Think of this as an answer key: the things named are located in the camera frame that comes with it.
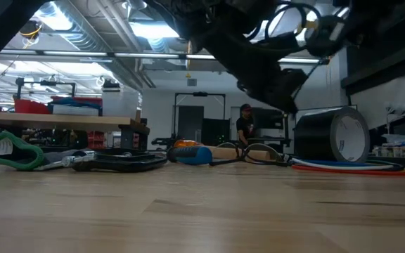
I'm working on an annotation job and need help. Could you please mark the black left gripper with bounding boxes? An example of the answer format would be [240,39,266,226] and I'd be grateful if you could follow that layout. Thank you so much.
[223,41,309,114]

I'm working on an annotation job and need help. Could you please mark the black-rimmed safety glasses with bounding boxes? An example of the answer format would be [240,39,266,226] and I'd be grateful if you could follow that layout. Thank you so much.
[209,141,292,167]

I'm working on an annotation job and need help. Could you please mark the wooden dowel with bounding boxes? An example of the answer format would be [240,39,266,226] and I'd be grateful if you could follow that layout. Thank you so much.
[173,139,272,162]

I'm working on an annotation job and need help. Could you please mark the person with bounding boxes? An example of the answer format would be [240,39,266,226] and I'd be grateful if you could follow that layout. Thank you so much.
[236,103,257,146]

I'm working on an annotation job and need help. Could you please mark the black shelf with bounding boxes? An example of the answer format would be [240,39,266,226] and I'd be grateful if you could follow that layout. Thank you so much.
[340,20,405,96]

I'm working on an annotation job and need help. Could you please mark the white desk lamp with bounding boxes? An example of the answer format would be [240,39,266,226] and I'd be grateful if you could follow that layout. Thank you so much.
[383,100,405,135]

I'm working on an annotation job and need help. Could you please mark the black C-clamp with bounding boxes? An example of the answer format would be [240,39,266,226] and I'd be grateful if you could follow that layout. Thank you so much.
[60,147,169,174]

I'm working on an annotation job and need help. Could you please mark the white container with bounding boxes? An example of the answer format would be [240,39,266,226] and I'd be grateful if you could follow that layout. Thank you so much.
[101,86,143,119]

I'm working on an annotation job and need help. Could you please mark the red storage drawers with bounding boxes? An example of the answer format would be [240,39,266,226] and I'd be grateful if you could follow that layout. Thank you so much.
[82,130,105,149]

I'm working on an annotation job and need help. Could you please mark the long tube light bar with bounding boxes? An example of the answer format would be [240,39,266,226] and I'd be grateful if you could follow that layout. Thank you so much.
[0,48,330,67]

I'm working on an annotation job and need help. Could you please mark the white tray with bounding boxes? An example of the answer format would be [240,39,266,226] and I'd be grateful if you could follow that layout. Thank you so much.
[51,104,100,117]

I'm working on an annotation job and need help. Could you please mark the wooden workbench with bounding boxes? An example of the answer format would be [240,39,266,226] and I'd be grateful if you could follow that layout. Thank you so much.
[0,110,151,151]

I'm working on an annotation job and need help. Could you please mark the red plastic bin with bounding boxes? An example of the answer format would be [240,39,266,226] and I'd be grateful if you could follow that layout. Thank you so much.
[13,98,53,115]

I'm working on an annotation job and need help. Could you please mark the grey black green-cuffed work glove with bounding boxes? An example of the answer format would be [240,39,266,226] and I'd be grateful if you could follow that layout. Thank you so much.
[0,131,84,172]

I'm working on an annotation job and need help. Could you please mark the black duct tape roll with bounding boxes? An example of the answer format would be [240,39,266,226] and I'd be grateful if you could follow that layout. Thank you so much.
[292,105,371,164]

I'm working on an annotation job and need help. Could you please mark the black gantry frame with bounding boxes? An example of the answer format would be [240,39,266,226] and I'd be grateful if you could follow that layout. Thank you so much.
[172,91,227,148]

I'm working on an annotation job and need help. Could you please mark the red cord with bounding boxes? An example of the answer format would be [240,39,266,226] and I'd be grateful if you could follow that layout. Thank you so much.
[290,164,405,176]

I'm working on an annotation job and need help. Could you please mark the dark teal cord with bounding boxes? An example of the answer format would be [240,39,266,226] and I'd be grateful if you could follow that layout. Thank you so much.
[362,159,405,172]

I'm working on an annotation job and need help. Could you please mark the silver ventilation duct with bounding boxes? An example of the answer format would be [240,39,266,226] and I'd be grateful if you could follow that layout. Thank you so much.
[30,0,146,93]

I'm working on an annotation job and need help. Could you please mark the blue hose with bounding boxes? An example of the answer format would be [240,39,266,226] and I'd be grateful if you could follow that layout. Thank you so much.
[47,97,103,110]

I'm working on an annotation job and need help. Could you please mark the black camera rig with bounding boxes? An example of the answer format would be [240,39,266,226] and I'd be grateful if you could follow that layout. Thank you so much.
[14,77,77,100]

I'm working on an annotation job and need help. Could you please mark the black reel with yellow cord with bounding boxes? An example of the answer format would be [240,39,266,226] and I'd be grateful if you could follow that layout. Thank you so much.
[18,20,44,48]

